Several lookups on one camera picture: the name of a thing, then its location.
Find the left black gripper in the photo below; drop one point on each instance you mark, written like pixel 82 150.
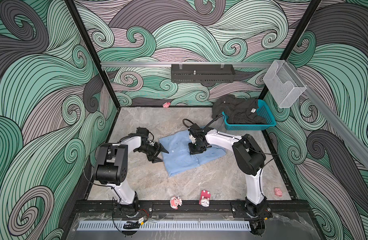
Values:
pixel 157 148

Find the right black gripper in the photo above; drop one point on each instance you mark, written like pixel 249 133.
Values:
pixel 192 151

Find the light blue long sleeve shirt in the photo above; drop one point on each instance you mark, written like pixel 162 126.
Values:
pixel 178 159

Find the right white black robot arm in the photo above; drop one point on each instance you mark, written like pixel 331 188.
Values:
pixel 249 157

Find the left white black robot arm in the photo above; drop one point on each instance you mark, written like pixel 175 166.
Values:
pixel 111 166

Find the dark grey long sleeve shirt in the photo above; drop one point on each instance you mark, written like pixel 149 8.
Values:
pixel 239 111

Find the pink white figurine toy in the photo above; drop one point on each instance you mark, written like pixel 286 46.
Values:
pixel 175 202

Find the pink toy at back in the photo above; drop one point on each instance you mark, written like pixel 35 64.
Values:
pixel 166 105

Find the teal plastic basket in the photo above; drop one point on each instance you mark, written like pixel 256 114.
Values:
pixel 263 111

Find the pink toy right edge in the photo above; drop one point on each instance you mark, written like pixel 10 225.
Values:
pixel 278 192

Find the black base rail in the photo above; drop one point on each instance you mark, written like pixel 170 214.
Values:
pixel 155 209

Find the white slotted cable duct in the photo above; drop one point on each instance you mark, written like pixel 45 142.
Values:
pixel 167 226

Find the black perforated wall tray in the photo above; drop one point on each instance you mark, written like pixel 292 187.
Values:
pixel 202 73

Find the black frame post right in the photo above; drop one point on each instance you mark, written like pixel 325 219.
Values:
pixel 300 42

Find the black frame post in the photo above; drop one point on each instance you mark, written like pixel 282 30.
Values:
pixel 300 42
pixel 87 41

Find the clear plastic wall bin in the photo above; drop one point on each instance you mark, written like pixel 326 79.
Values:
pixel 284 83

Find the aluminium wall rail back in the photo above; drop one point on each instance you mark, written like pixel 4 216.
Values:
pixel 143 64

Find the aluminium wall rail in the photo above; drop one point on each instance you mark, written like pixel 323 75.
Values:
pixel 345 107
pixel 143 64

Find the black frame post left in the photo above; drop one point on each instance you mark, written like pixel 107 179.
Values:
pixel 87 41

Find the aluminium wall rail right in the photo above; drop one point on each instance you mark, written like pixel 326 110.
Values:
pixel 345 107

